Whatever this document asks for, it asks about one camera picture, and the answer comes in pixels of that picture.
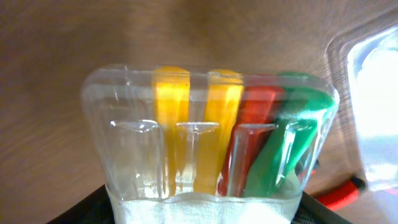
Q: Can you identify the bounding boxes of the red-handled pliers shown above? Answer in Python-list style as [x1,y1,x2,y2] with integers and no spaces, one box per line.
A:
[310,172,368,212]

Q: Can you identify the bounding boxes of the clear plastic container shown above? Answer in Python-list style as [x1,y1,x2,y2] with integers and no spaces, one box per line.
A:
[326,8,397,195]

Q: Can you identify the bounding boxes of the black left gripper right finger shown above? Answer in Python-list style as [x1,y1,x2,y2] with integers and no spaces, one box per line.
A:
[291,192,352,224]

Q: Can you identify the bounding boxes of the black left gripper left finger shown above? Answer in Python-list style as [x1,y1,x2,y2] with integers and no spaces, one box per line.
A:
[47,185,115,224]

